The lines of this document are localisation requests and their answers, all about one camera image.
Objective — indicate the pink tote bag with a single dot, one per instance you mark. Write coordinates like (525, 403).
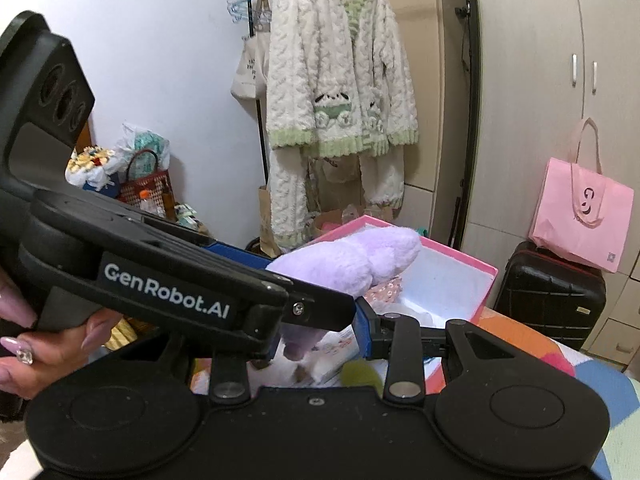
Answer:
(582, 215)

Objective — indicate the floral pink fabric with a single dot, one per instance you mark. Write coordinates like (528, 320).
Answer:
(387, 292)

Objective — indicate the black suitcase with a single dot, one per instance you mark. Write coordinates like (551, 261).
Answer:
(558, 298)

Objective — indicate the canvas tote bag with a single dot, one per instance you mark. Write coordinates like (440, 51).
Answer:
(250, 79)

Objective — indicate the lilac plush toy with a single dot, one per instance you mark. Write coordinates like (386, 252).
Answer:
(355, 263)

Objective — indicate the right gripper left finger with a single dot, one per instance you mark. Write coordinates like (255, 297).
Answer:
(228, 380)

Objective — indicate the colourful patchwork table cover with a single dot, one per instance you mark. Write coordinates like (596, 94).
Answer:
(511, 403)

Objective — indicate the red woven basket bag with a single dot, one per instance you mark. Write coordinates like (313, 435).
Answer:
(157, 181)

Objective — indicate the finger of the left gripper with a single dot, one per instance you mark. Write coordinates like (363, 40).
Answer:
(239, 255)

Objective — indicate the brown paper bag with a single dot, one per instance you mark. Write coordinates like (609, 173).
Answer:
(266, 240)

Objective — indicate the white tissue packet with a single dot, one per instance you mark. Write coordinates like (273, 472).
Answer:
(328, 356)

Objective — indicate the green oval sponge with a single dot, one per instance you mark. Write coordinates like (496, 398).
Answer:
(360, 373)

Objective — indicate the orange drink bottle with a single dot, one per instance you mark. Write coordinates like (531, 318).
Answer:
(146, 202)

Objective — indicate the person's left hand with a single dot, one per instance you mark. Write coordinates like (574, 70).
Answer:
(39, 358)

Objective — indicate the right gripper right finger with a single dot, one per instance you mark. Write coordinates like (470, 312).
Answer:
(395, 338)

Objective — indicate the cream fluffy pants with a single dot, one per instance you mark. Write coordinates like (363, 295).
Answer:
(301, 187)

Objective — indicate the cream fluffy cardigan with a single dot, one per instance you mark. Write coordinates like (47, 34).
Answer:
(339, 80)

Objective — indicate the pink cardboard box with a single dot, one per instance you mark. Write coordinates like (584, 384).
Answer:
(440, 284)

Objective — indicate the beige wardrobe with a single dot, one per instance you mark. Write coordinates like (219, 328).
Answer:
(500, 86)

